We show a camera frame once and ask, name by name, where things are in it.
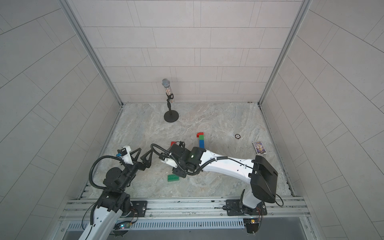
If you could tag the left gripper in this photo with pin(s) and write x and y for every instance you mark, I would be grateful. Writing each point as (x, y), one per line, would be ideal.
(141, 167)

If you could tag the left controller board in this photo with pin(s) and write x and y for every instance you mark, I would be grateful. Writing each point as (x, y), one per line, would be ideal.
(123, 225)

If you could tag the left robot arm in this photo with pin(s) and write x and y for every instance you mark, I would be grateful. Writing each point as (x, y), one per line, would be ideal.
(114, 207)

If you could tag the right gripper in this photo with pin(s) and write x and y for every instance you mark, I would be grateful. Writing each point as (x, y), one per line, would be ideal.
(180, 172)

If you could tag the right controller board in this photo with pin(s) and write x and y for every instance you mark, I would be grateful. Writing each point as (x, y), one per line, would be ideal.
(252, 226)

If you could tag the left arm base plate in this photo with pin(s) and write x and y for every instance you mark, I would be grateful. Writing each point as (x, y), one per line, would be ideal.
(134, 209)

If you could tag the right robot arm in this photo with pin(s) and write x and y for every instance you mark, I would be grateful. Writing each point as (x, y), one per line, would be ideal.
(258, 173)

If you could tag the blue small lego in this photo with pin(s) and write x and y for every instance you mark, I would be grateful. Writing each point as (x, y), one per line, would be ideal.
(202, 144)

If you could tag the green long lego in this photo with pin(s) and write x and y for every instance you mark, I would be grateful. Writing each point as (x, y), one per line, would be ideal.
(173, 178)

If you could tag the aluminium front rail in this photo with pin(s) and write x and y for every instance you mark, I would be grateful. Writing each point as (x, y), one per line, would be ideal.
(190, 208)

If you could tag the controller board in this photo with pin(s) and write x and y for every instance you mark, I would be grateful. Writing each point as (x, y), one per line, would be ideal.
(123, 225)
(252, 226)

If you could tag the vented cable duct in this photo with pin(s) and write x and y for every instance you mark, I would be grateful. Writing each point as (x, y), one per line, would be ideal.
(188, 224)

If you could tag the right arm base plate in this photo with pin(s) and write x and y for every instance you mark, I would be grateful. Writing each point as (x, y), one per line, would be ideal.
(235, 208)

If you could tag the black microphone stand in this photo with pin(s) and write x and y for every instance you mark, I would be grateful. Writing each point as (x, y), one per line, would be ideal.
(171, 115)

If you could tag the glitter microphone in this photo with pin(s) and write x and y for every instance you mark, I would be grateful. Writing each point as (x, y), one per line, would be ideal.
(167, 85)

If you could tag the playing card box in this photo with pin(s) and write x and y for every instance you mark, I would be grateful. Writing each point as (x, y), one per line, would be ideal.
(259, 148)

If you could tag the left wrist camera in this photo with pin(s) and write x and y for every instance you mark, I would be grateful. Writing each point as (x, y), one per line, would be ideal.
(124, 154)

